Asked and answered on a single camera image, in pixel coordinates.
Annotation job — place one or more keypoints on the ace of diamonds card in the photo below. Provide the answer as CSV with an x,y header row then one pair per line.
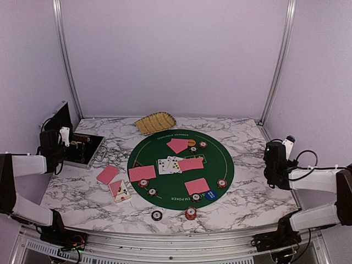
x,y
169,165

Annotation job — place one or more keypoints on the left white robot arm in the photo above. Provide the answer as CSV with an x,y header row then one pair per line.
x,y
25,176

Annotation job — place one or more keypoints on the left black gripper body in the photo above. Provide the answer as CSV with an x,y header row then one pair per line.
x,y
58,152

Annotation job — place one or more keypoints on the red poker chip stack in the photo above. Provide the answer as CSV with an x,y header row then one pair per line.
x,y
190,213

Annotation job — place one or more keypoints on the front aluminium rail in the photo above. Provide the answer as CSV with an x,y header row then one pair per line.
x,y
107,247

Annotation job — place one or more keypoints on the black poker chip stack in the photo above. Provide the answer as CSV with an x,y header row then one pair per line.
x,y
156,215

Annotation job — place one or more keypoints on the red backed playing card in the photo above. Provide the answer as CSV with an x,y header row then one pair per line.
x,y
178,145
191,164
139,173
197,186

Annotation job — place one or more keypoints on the red black chip row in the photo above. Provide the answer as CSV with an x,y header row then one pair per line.
x,y
82,138

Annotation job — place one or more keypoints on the right aluminium frame post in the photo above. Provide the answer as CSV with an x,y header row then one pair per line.
x,y
283,51

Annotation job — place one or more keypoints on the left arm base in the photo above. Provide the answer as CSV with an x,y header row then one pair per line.
x,y
59,235

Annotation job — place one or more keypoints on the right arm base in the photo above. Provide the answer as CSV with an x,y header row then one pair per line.
x,y
282,237

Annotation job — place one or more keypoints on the left aluminium frame post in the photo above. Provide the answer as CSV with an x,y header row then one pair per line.
x,y
59,22

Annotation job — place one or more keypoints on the face up spades card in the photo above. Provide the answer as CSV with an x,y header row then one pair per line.
x,y
174,165

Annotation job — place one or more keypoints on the woven bamboo tray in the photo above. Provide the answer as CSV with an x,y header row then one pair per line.
x,y
155,123

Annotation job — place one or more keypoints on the green round poker mat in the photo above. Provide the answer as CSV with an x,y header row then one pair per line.
x,y
172,193

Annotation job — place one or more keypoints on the aluminium poker case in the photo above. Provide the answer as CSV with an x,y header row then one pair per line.
x,y
79,154

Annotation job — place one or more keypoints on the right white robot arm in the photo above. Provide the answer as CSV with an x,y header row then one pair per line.
x,y
333,181

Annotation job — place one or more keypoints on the orange big blind button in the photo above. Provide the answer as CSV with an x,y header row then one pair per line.
x,y
191,142

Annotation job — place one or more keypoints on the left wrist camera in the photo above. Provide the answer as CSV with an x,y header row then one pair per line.
x,y
65,132

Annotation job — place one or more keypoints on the blue small blind button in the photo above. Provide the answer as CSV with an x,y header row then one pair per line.
x,y
211,195

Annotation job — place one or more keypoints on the triangular all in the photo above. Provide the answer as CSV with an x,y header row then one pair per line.
x,y
137,164

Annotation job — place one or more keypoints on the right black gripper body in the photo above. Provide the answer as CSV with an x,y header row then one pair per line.
x,y
266,173

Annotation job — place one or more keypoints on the aluminium frame post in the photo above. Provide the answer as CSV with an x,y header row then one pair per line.
x,y
283,51
59,22

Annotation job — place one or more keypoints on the ace card box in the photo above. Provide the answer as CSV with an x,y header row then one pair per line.
x,y
119,191

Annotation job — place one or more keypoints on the red backed card deck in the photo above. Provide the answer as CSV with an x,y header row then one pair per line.
x,y
107,175

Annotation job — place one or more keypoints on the face up playing card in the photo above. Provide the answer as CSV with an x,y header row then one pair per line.
x,y
162,166

